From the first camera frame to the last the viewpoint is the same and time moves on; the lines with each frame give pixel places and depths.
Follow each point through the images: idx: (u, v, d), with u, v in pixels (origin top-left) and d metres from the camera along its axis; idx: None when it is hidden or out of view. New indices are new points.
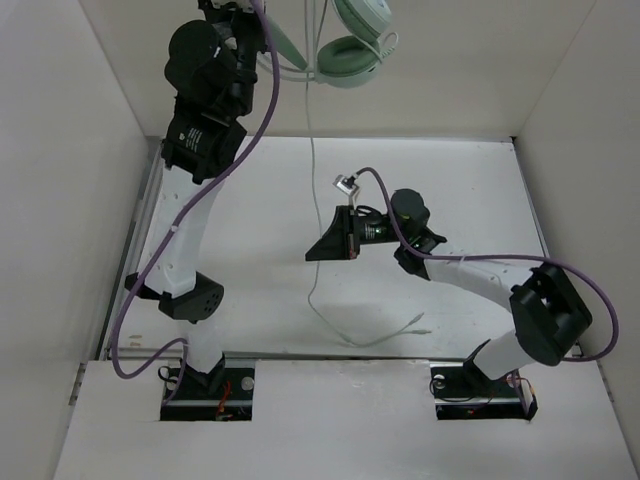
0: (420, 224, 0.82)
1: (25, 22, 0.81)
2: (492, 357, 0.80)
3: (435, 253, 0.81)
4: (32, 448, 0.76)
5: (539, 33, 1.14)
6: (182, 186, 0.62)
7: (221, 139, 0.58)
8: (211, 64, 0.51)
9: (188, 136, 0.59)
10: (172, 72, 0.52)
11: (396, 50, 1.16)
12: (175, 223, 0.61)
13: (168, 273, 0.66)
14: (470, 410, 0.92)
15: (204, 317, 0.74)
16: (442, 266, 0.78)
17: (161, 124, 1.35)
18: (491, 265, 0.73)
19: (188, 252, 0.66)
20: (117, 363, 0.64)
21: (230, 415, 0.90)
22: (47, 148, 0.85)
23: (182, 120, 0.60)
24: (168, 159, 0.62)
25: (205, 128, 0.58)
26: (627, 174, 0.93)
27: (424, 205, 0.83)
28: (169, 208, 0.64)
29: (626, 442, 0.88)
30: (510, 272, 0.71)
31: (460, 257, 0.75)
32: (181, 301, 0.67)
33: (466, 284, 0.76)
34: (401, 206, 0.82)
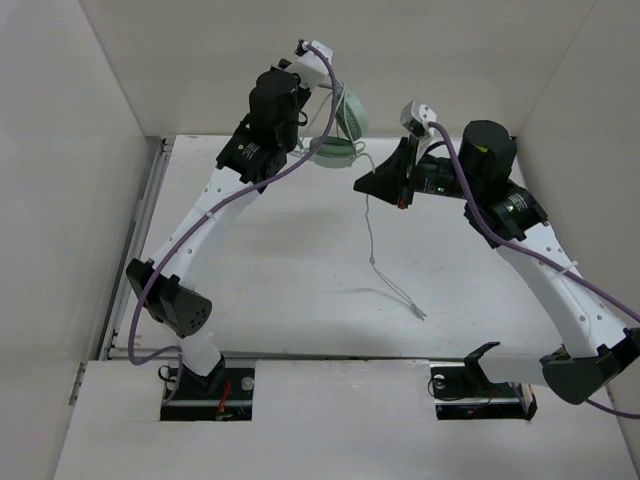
0: (502, 164, 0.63)
1: (24, 22, 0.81)
2: (495, 363, 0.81)
3: (529, 236, 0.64)
4: (32, 448, 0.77)
5: (539, 34, 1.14)
6: (228, 181, 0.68)
7: (269, 158, 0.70)
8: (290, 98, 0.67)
9: (246, 148, 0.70)
10: (259, 93, 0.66)
11: (396, 49, 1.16)
12: (216, 209, 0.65)
13: (185, 258, 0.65)
14: (470, 410, 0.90)
15: (187, 333, 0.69)
16: (529, 263, 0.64)
17: (161, 124, 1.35)
18: (588, 301, 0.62)
19: (208, 245, 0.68)
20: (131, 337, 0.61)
21: (229, 415, 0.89)
22: (48, 147, 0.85)
23: (242, 137, 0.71)
24: (221, 161, 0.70)
25: (260, 145, 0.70)
26: (627, 173, 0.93)
27: (511, 139, 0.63)
28: (208, 197, 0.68)
29: (626, 442, 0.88)
30: (603, 324, 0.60)
31: (563, 269, 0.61)
32: (185, 293, 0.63)
33: (541, 291, 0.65)
34: (474, 137, 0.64)
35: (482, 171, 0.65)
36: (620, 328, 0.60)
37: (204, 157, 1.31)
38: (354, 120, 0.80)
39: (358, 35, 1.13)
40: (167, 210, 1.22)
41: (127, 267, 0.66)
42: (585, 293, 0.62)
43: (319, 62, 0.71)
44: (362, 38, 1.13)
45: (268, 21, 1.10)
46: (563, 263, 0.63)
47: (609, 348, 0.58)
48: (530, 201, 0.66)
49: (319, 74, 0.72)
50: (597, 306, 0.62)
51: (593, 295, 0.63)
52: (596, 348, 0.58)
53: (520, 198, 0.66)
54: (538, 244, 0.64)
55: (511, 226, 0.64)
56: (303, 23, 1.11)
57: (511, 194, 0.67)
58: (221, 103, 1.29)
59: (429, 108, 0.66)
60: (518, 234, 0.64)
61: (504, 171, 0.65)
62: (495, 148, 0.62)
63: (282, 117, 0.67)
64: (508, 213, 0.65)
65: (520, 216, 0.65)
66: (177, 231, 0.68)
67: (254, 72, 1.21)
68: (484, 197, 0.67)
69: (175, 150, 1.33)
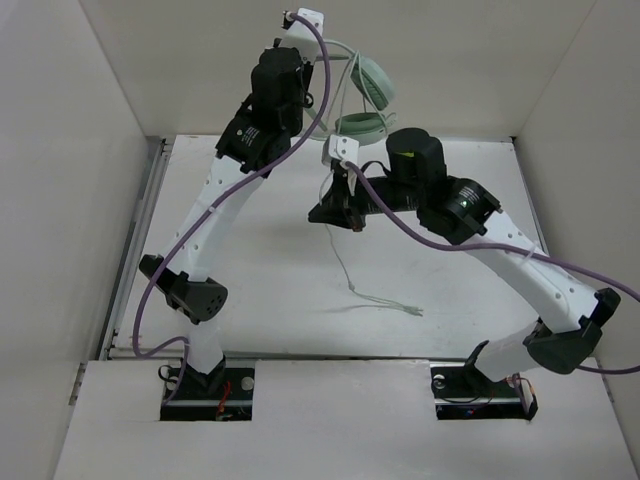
0: (433, 163, 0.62)
1: (25, 22, 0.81)
2: (492, 361, 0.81)
3: (489, 227, 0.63)
4: (32, 448, 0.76)
5: (539, 34, 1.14)
6: (228, 172, 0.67)
7: (272, 141, 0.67)
8: (292, 76, 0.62)
9: (245, 134, 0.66)
10: (260, 71, 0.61)
11: (396, 49, 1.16)
12: (218, 203, 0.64)
13: (191, 254, 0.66)
14: (470, 410, 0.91)
15: (205, 318, 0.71)
16: (495, 254, 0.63)
17: (161, 123, 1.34)
18: (558, 277, 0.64)
19: (215, 238, 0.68)
20: (136, 339, 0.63)
21: (230, 415, 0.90)
22: (48, 147, 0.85)
23: (241, 120, 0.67)
24: (221, 148, 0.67)
25: (261, 130, 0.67)
26: (627, 173, 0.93)
27: (433, 136, 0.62)
28: (210, 191, 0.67)
29: (626, 442, 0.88)
30: (577, 295, 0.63)
31: (530, 253, 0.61)
32: (195, 288, 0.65)
33: (509, 276, 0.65)
34: (398, 145, 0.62)
35: (419, 174, 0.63)
36: (590, 294, 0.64)
37: (204, 157, 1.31)
38: (376, 87, 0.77)
39: (357, 36, 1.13)
40: (167, 210, 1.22)
41: (139, 264, 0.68)
42: (551, 270, 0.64)
43: (306, 30, 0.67)
44: (362, 37, 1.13)
45: (268, 22, 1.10)
46: (526, 245, 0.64)
47: (587, 318, 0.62)
48: (481, 191, 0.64)
49: (309, 43, 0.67)
50: (566, 280, 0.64)
51: (558, 269, 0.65)
52: (578, 322, 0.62)
53: (470, 191, 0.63)
54: (499, 232, 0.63)
55: (470, 222, 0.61)
56: None
57: (461, 187, 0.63)
58: (221, 103, 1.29)
59: (348, 139, 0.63)
60: (479, 228, 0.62)
61: (439, 170, 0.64)
62: (422, 150, 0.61)
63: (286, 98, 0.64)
64: (463, 209, 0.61)
65: (474, 209, 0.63)
66: (182, 227, 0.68)
67: None
68: (432, 200, 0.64)
69: (174, 150, 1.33)
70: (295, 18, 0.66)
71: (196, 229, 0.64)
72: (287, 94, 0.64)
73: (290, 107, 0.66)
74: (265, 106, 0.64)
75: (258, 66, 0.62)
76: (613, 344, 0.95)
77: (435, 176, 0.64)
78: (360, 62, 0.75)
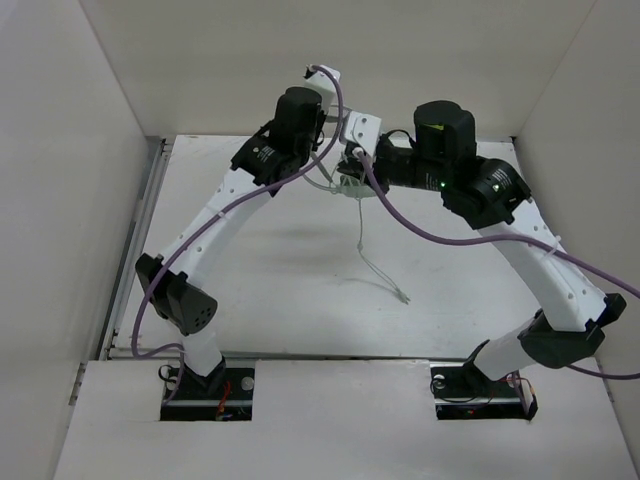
0: (462, 140, 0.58)
1: (25, 22, 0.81)
2: (492, 360, 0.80)
3: (517, 217, 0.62)
4: (32, 448, 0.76)
5: (539, 34, 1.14)
6: (241, 182, 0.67)
7: (284, 162, 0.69)
8: (313, 109, 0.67)
9: (261, 151, 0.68)
10: (286, 100, 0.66)
11: (396, 49, 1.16)
12: (228, 208, 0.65)
13: (193, 256, 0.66)
14: (470, 410, 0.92)
15: (193, 330, 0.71)
16: (517, 247, 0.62)
17: (161, 123, 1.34)
18: (573, 277, 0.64)
19: (218, 243, 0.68)
20: (136, 339, 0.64)
21: (230, 415, 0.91)
22: (48, 147, 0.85)
23: (258, 140, 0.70)
24: (235, 162, 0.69)
25: (276, 149, 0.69)
26: (626, 173, 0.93)
27: (464, 111, 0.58)
28: (220, 198, 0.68)
29: (626, 443, 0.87)
30: (587, 298, 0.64)
31: (553, 250, 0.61)
32: (191, 292, 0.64)
33: (525, 269, 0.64)
34: (426, 117, 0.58)
35: (447, 149, 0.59)
36: (598, 299, 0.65)
37: (204, 157, 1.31)
38: None
39: (357, 35, 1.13)
40: (167, 210, 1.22)
41: (137, 264, 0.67)
42: (568, 270, 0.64)
43: (328, 80, 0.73)
44: (362, 37, 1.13)
45: (268, 21, 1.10)
46: (549, 241, 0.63)
47: (593, 322, 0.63)
48: (511, 175, 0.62)
49: (328, 93, 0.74)
50: (580, 281, 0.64)
51: (574, 269, 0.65)
52: (584, 324, 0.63)
53: (501, 173, 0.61)
54: (525, 224, 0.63)
55: (498, 207, 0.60)
56: (303, 24, 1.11)
57: (492, 169, 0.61)
58: (221, 103, 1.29)
59: (366, 118, 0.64)
60: (507, 217, 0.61)
61: (468, 146, 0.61)
62: (452, 123, 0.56)
63: (304, 128, 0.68)
64: (494, 193, 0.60)
65: (504, 191, 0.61)
66: (187, 230, 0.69)
67: (253, 73, 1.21)
68: (458, 178, 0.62)
69: (174, 150, 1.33)
70: (318, 69, 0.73)
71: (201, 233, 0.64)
72: (305, 124, 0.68)
73: (304, 138, 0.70)
74: (284, 131, 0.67)
75: (285, 94, 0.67)
76: (613, 344, 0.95)
77: (464, 154, 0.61)
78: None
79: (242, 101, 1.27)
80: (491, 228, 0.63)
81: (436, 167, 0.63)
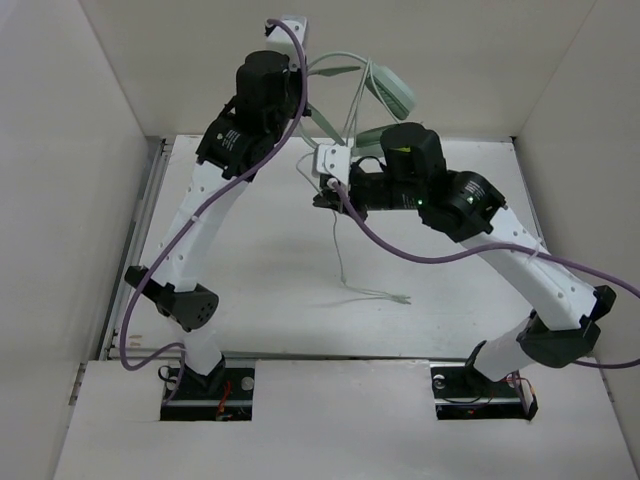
0: (430, 157, 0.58)
1: (25, 22, 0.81)
2: (491, 361, 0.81)
3: (496, 225, 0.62)
4: (32, 448, 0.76)
5: (539, 35, 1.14)
6: (211, 179, 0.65)
7: (254, 143, 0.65)
8: (279, 78, 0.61)
9: (225, 137, 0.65)
10: (245, 72, 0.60)
11: (396, 49, 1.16)
12: (200, 212, 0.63)
13: (176, 264, 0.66)
14: (470, 410, 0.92)
15: (196, 326, 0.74)
16: (501, 254, 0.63)
17: (161, 123, 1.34)
18: (561, 276, 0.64)
19: (199, 246, 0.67)
20: (122, 351, 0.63)
21: (229, 415, 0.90)
22: (48, 148, 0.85)
23: (224, 123, 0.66)
24: (201, 154, 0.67)
25: (242, 132, 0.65)
26: (626, 173, 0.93)
27: (427, 130, 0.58)
28: (191, 199, 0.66)
29: (626, 443, 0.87)
30: (578, 294, 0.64)
31: (535, 253, 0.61)
32: (183, 298, 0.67)
33: (512, 274, 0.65)
34: (391, 139, 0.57)
35: (418, 170, 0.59)
36: (589, 294, 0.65)
37: None
38: (395, 99, 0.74)
39: (357, 35, 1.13)
40: (167, 210, 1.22)
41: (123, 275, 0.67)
42: (555, 270, 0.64)
43: (285, 34, 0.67)
44: (363, 37, 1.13)
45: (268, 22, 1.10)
46: (530, 244, 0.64)
47: (587, 318, 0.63)
48: (484, 185, 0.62)
49: (289, 49, 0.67)
50: (568, 279, 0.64)
51: (560, 268, 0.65)
52: (579, 321, 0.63)
53: (474, 184, 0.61)
54: (505, 230, 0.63)
55: (476, 219, 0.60)
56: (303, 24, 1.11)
57: (464, 182, 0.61)
58: (221, 103, 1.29)
59: (335, 149, 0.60)
60: (486, 227, 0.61)
61: (437, 164, 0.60)
62: (418, 145, 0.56)
63: (272, 103, 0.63)
64: (469, 206, 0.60)
65: (479, 202, 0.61)
66: (166, 237, 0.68)
67: None
68: (433, 196, 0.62)
69: (174, 150, 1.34)
70: (275, 24, 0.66)
71: (179, 241, 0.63)
72: (272, 98, 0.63)
73: (274, 111, 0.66)
74: (249, 108, 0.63)
75: (244, 66, 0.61)
76: (613, 344, 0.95)
77: (434, 172, 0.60)
78: (374, 71, 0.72)
79: None
80: (471, 239, 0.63)
81: (410, 187, 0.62)
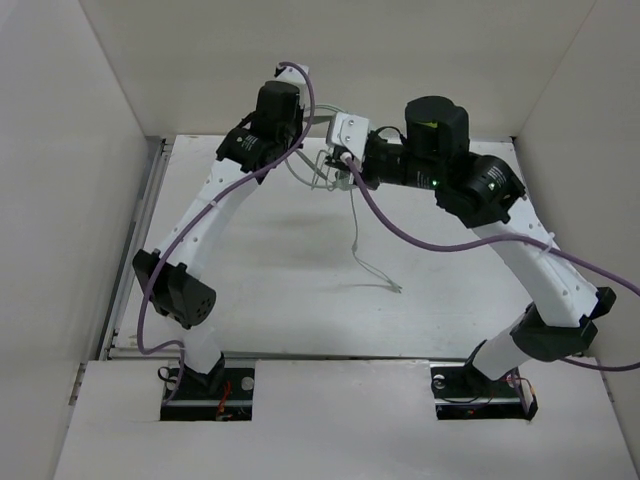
0: (456, 137, 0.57)
1: (25, 22, 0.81)
2: (491, 360, 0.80)
3: (513, 216, 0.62)
4: (32, 448, 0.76)
5: (539, 34, 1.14)
6: (230, 173, 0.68)
7: (269, 148, 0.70)
8: (295, 98, 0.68)
9: (245, 139, 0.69)
10: (269, 90, 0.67)
11: (396, 49, 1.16)
12: (220, 197, 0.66)
13: (191, 247, 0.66)
14: (470, 410, 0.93)
15: (195, 323, 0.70)
16: (515, 246, 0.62)
17: (161, 123, 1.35)
18: (568, 274, 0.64)
19: (213, 233, 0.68)
20: (140, 336, 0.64)
21: (230, 415, 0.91)
22: (48, 148, 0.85)
23: (242, 130, 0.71)
24: (221, 152, 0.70)
25: (260, 138, 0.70)
26: (626, 173, 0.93)
27: (457, 108, 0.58)
28: (210, 189, 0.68)
29: (626, 442, 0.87)
30: (581, 293, 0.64)
31: (548, 248, 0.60)
32: (193, 280, 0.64)
33: (521, 266, 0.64)
34: (418, 114, 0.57)
35: (441, 148, 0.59)
36: (591, 293, 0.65)
37: (204, 157, 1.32)
38: None
39: (357, 35, 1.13)
40: (167, 210, 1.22)
41: (133, 260, 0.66)
42: (563, 267, 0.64)
43: (297, 74, 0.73)
44: (363, 37, 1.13)
45: (268, 21, 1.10)
46: (543, 238, 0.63)
47: (586, 317, 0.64)
48: (506, 172, 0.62)
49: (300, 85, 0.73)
50: (574, 277, 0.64)
51: (568, 265, 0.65)
52: (578, 320, 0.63)
53: (496, 170, 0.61)
54: (521, 221, 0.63)
55: (494, 206, 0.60)
56: (303, 24, 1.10)
57: (486, 167, 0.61)
58: (221, 103, 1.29)
59: (351, 122, 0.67)
60: (504, 217, 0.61)
61: (460, 144, 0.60)
62: (447, 120, 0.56)
63: (287, 119, 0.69)
64: (490, 192, 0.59)
65: (500, 188, 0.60)
66: (181, 223, 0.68)
67: (253, 73, 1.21)
68: (453, 178, 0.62)
69: (174, 150, 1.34)
70: (287, 64, 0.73)
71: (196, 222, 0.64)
72: (288, 115, 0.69)
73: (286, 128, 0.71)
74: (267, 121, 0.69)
75: (267, 86, 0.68)
76: (613, 343, 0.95)
77: (457, 152, 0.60)
78: None
79: (242, 101, 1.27)
80: (485, 227, 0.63)
81: (428, 165, 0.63)
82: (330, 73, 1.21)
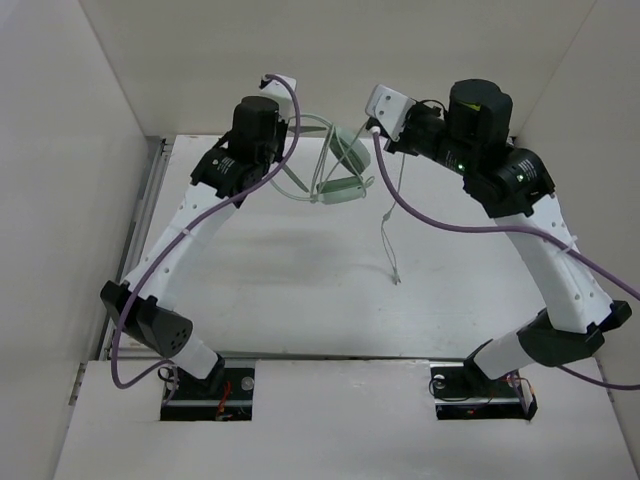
0: (497, 125, 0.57)
1: (25, 21, 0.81)
2: (493, 359, 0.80)
3: (537, 210, 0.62)
4: (32, 448, 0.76)
5: (539, 35, 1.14)
6: (204, 198, 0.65)
7: (247, 171, 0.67)
8: (273, 116, 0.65)
9: (220, 163, 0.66)
10: (243, 108, 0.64)
11: (396, 49, 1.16)
12: (192, 226, 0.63)
13: (162, 278, 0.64)
14: (470, 410, 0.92)
15: (169, 354, 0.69)
16: (533, 242, 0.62)
17: (162, 124, 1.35)
18: (585, 280, 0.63)
19: (186, 262, 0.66)
20: (114, 364, 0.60)
21: (230, 415, 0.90)
22: (48, 148, 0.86)
23: (218, 152, 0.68)
24: (196, 176, 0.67)
25: (236, 160, 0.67)
26: (625, 173, 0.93)
27: (504, 94, 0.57)
28: (184, 215, 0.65)
29: (626, 442, 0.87)
30: (594, 302, 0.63)
31: (566, 248, 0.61)
32: (164, 313, 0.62)
33: (537, 264, 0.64)
34: (463, 96, 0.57)
35: (479, 132, 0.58)
36: (605, 304, 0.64)
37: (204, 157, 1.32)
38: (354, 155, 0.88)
39: (357, 35, 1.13)
40: (167, 210, 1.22)
41: (100, 291, 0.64)
42: (581, 272, 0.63)
43: (282, 88, 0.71)
44: (363, 37, 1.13)
45: (268, 21, 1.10)
46: (565, 239, 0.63)
47: (595, 325, 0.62)
48: (538, 166, 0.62)
49: (284, 101, 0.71)
50: (590, 284, 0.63)
51: (588, 272, 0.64)
52: (586, 327, 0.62)
53: (528, 163, 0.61)
54: (545, 218, 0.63)
55: (520, 198, 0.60)
56: (303, 24, 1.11)
57: (519, 159, 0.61)
58: (221, 104, 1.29)
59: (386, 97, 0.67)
60: (526, 209, 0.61)
61: (500, 133, 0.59)
62: (489, 104, 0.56)
63: (265, 137, 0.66)
64: (518, 183, 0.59)
65: (530, 182, 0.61)
66: (152, 251, 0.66)
67: (253, 73, 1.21)
68: (484, 165, 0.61)
69: (174, 150, 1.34)
70: (272, 77, 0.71)
71: (167, 253, 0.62)
72: (265, 133, 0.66)
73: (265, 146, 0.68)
74: (244, 141, 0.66)
75: (242, 103, 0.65)
76: (613, 344, 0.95)
77: (495, 142, 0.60)
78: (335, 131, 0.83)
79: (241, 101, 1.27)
80: (508, 217, 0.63)
81: (462, 148, 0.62)
82: (330, 74, 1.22)
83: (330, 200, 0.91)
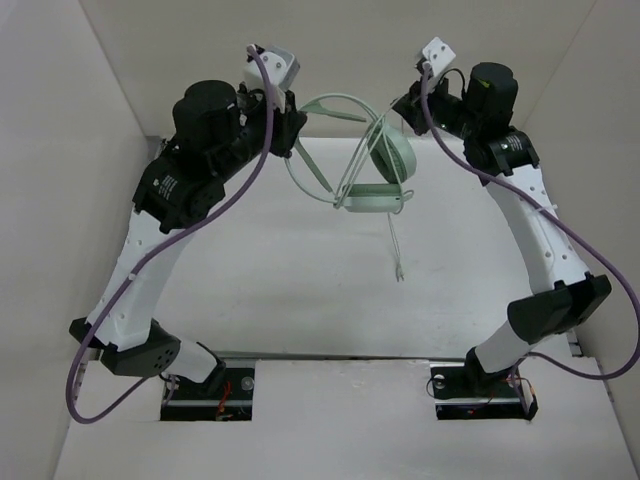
0: (502, 103, 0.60)
1: (24, 22, 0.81)
2: (493, 351, 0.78)
3: (516, 174, 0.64)
4: (32, 448, 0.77)
5: (540, 34, 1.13)
6: (148, 232, 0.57)
7: (197, 190, 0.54)
8: (225, 117, 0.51)
9: (162, 185, 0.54)
10: (182, 109, 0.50)
11: (396, 48, 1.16)
12: (136, 272, 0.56)
13: (117, 323, 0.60)
14: (470, 410, 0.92)
15: (155, 371, 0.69)
16: (509, 198, 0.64)
17: (162, 123, 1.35)
18: (561, 241, 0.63)
19: (144, 303, 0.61)
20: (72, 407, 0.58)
21: (230, 415, 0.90)
22: (48, 149, 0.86)
23: (163, 166, 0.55)
24: (138, 203, 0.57)
25: (182, 177, 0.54)
26: (624, 172, 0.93)
27: (515, 79, 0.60)
28: (130, 254, 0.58)
29: (626, 442, 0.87)
30: (567, 264, 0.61)
31: (540, 207, 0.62)
32: (126, 358, 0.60)
33: (517, 225, 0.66)
34: (479, 72, 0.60)
35: (483, 108, 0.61)
36: (581, 271, 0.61)
37: None
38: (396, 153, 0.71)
39: (357, 35, 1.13)
40: None
41: (70, 327, 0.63)
42: (558, 234, 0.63)
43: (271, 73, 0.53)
44: (362, 37, 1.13)
45: (268, 21, 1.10)
46: (545, 204, 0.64)
47: (564, 285, 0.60)
48: (528, 147, 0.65)
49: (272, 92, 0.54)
50: (566, 248, 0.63)
51: (564, 236, 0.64)
52: (554, 284, 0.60)
53: (517, 140, 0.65)
54: (522, 182, 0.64)
55: (501, 161, 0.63)
56: (302, 23, 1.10)
57: (508, 135, 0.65)
58: None
59: (445, 47, 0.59)
60: (505, 169, 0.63)
61: (504, 111, 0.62)
62: (497, 84, 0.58)
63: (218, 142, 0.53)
64: (501, 150, 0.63)
65: (514, 155, 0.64)
66: (108, 290, 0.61)
67: None
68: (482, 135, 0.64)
69: None
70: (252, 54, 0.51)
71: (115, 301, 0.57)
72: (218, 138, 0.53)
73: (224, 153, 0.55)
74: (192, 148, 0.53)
75: (181, 101, 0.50)
76: (613, 343, 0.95)
77: (498, 118, 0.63)
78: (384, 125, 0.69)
79: None
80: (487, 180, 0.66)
81: (463, 119, 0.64)
82: (330, 73, 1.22)
83: (354, 206, 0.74)
